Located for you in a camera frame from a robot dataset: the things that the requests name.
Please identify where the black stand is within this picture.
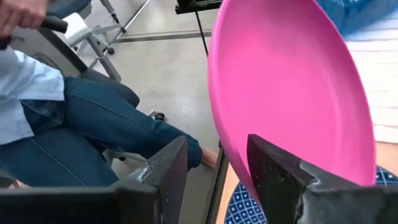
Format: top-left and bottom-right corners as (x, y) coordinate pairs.
(174, 0), (223, 57)

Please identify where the person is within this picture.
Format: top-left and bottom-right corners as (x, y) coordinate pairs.
(0, 46), (218, 189)

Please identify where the blue patterned plate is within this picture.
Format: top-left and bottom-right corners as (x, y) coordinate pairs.
(224, 164), (398, 224)

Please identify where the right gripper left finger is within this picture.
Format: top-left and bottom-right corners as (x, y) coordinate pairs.
(0, 135), (189, 224)

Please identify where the black handle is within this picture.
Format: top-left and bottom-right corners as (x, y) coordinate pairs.
(40, 15), (69, 34)

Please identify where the blue pouch bag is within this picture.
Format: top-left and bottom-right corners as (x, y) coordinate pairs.
(315, 0), (398, 35)

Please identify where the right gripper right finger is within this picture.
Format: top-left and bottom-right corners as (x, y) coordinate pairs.
(246, 133), (398, 224)

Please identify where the magenta plate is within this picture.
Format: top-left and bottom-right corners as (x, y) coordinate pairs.
(207, 0), (377, 200)

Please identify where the person's hand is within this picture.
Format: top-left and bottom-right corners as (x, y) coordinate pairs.
(0, 0), (50, 38)

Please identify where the grey chair base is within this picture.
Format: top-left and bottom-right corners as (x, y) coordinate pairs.
(46, 0), (152, 82)

